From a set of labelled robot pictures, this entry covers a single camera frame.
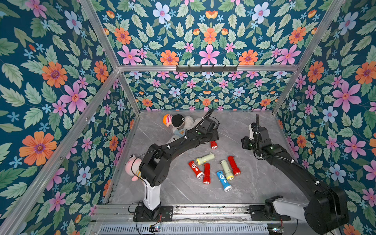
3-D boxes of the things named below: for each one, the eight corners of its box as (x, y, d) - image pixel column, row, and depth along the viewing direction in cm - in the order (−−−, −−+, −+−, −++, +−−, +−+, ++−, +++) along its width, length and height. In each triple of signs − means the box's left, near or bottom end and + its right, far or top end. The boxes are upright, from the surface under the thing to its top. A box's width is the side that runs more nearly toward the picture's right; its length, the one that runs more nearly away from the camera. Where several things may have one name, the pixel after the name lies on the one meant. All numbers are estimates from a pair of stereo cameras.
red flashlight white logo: (198, 180, 86) (198, 179, 83) (187, 165, 92) (187, 163, 90) (204, 176, 88) (204, 174, 85) (192, 161, 94) (192, 159, 91)
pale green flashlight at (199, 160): (198, 166, 92) (198, 164, 89) (195, 161, 94) (195, 158, 91) (214, 158, 95) (214, 156, 92) (211, 153, 97) (211, 151, 94)
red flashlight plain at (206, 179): (202, 184, 85) (203, 183, 83) (202, 164, 92) (202, 163, 91) (211, 184, 85) (211, 183, 83) (210, 164, 92) (210, 163, 91)
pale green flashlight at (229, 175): (228, 181, 86) (228, 179, 83) (220, 162, 93) (220, 160, 91) (234, 179, 86) (234, 177, 84) (225, 160, 94) (226, 158, 92)
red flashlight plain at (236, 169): (235, 175, 88) (235, 174, 86) (227, 158, 96) (228, 156, 94) (241, 174, 89) (241, 172, 87) (233, 156, 96) (233, 154, 95)
